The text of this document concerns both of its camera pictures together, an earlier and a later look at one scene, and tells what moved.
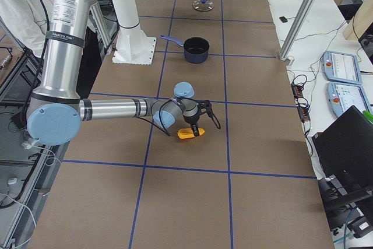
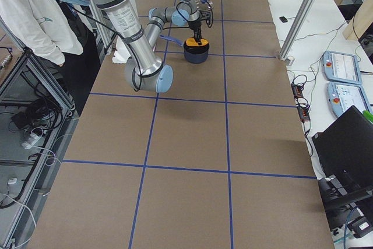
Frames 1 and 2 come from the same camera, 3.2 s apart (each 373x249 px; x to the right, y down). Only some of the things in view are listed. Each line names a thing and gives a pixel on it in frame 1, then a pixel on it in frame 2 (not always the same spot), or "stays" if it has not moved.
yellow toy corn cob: (187, 133) -> (192, 42)
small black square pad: (283, 19) stays
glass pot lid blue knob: (203, 4) stays
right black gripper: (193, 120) -> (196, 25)
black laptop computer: (343, 154) stays
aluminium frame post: (303, 13) stays
